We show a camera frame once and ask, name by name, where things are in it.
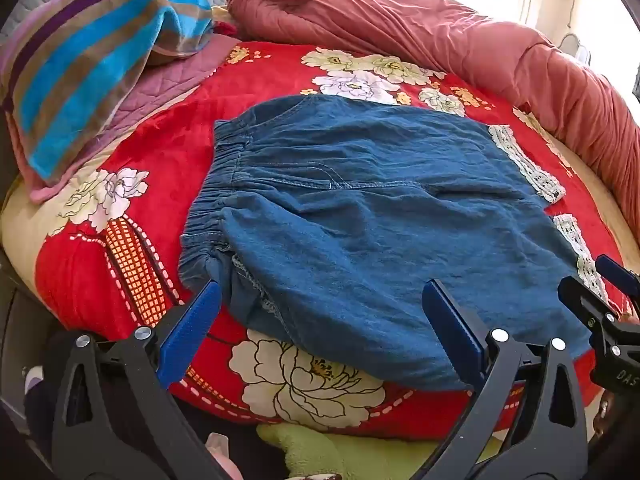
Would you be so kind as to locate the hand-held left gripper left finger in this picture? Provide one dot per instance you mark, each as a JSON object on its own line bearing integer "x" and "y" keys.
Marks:
{"x": 192, "y": 320}

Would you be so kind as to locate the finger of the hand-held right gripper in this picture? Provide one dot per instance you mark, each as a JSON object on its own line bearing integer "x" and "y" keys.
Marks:
{"x": 580, "y": 297}
{"x": 612, "y": 270}

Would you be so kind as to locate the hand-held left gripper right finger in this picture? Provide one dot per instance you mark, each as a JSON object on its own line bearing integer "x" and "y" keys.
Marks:
{"x": 452, "y": 320}

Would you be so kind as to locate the blue denim pants lace trim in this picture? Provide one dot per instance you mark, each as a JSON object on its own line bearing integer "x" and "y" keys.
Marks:
{"x": 350, "y": 210}

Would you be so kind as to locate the person's right hand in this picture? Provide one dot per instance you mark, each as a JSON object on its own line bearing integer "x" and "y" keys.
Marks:
{"x": 606, "y": 407}

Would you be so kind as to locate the light green cloth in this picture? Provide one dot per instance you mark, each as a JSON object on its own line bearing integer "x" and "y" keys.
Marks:
{"x": 310, "y": 452}

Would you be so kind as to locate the red floral blanket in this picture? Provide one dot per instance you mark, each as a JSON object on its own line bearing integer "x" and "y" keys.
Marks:
{"x": 175, "y": 135}

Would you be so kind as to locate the pink quilted pillow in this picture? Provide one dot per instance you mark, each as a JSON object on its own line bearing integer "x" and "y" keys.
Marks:
{"x": 165, "y": 85}

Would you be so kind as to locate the striped towel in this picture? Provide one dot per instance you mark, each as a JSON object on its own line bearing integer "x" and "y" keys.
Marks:
{"x": 75, "y": 85}

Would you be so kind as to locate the salmon red comforter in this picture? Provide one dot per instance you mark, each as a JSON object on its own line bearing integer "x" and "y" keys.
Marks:
{"x": 400, "y": 20}

